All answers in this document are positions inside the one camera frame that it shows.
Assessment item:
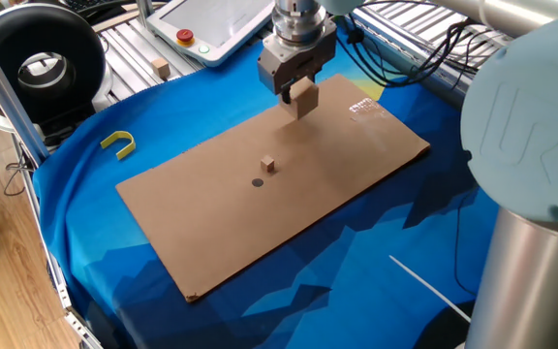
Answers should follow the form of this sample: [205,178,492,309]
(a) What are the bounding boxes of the yellow U-shaped piece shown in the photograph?
[100,130,138,162]

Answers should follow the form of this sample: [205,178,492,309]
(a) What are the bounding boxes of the brown cardboard sheet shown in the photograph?
[114,73,431,304]

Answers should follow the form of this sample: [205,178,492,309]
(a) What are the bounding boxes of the black round ring device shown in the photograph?
[0,2,114,132]

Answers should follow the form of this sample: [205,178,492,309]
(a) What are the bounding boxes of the light wooden desk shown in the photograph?
[92,0,169,34]

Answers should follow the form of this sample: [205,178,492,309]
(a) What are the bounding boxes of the grey Schunk gripper body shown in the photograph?
[257,21,338,96]

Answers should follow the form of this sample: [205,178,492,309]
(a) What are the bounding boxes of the large wooden block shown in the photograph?
[278,77,320,121]

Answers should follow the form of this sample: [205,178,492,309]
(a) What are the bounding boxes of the aluminium table edge rail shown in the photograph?
[351,4,483,111]

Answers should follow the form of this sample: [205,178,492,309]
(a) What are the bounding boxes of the thin black cable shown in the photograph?
[452,191,479,298]

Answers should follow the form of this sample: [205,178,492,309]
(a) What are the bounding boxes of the black keyboard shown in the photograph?
[60,0,125,15]

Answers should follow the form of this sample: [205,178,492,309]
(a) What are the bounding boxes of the aluminium frame post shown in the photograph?
[136,0,155,29]
[0,14,50,167]

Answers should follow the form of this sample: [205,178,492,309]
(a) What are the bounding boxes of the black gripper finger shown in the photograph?
[278,81,295,106]

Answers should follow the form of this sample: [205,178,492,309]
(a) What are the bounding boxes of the blue mountain print cloth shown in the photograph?
[31,23,503,349]

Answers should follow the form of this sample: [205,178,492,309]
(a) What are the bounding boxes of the white teach pendant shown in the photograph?
[145,0,276,68]

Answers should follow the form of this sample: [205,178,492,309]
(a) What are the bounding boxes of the medium wooden cube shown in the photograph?
[150,56,171,81]

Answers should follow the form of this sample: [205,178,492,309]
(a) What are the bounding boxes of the clear shiny tape patch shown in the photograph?
[349,98,389,127]

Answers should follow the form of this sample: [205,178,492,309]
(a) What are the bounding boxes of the black cable bundle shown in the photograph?
[336,12,512,91]

